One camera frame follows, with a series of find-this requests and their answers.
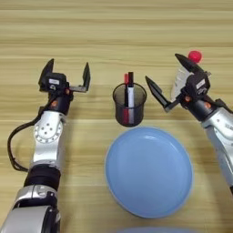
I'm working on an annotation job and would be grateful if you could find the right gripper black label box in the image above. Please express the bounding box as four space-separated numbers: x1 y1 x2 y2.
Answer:
184 72 211 98

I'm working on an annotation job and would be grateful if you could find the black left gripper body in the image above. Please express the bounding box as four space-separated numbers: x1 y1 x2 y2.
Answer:
37 86 88 117

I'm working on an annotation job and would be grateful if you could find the white marker black cap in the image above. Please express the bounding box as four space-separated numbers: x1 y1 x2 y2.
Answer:
127 71 136 126

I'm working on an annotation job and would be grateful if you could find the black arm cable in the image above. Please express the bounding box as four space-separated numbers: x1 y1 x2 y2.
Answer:
6 106 46 173
213 97 233 115

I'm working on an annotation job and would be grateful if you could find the red marker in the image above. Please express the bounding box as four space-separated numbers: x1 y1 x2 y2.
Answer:
123 73 130 125

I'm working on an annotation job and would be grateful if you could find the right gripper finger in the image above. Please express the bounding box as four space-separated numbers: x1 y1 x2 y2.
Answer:
175 53 206 76
145 76 171 110

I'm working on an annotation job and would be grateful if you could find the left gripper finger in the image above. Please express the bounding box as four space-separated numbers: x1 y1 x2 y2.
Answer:
38 58 55 92
81 62 91 92

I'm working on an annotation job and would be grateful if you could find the black mesh pen cup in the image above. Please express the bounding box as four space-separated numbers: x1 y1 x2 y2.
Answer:
112 82 147 127

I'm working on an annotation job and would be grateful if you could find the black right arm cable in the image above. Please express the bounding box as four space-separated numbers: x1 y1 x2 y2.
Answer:
213 97 233 115

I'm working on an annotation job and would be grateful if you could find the blue round plate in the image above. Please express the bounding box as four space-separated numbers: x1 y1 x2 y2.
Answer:
105 127 194 218

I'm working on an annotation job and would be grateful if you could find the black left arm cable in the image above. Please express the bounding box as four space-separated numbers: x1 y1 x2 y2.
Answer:
6 106 46 173

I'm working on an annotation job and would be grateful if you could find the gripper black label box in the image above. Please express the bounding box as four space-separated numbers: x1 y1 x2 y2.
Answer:
184 72 211 98
45 72 68 92

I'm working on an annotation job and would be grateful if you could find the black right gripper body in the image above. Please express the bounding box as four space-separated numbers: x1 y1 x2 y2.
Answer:
163 90 226 123

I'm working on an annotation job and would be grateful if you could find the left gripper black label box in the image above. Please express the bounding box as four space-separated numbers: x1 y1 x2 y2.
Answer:
45 72 68 92

